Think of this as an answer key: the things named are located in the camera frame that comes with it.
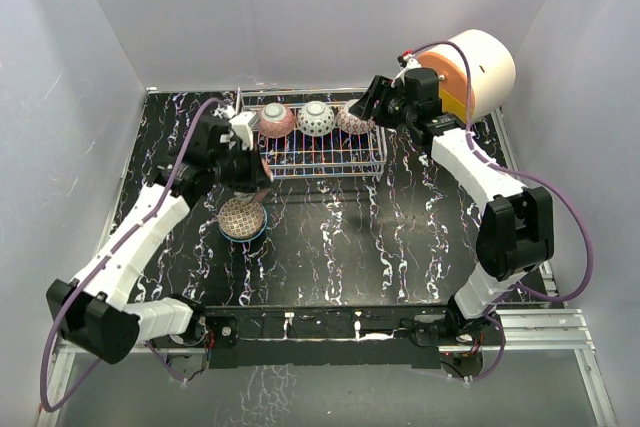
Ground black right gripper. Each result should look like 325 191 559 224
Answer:
350 76 416 130

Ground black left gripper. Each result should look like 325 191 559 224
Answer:
210 141 273 194

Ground brown patterned bowl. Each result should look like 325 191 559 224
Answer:
217 198 267 242

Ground white wire dish rack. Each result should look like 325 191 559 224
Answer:
239 88 387 179

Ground pink floral bowl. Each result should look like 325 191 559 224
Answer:
258 103 296 139
250 159 273 203

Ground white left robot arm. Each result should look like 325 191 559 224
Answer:
46 112 272 364

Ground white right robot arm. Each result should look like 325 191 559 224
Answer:
349 67 554 344

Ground white bowl red lattice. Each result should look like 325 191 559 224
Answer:
335 99 375 135

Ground white bowl brown diamonds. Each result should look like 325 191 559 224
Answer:
297 101 335 137

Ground round white mini drawer cabinet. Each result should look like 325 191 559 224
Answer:
417 29 516 123

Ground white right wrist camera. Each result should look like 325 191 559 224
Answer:
395 50 422 80

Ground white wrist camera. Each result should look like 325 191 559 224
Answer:
395 50 422 80
230 111 259 151

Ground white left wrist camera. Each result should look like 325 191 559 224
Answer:
230 111 259 151

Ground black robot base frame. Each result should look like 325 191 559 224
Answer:
153 304 501 369

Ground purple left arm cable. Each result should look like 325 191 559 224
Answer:
38 97 231 413

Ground aluminium rail frame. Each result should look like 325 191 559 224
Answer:
37 109 619 427

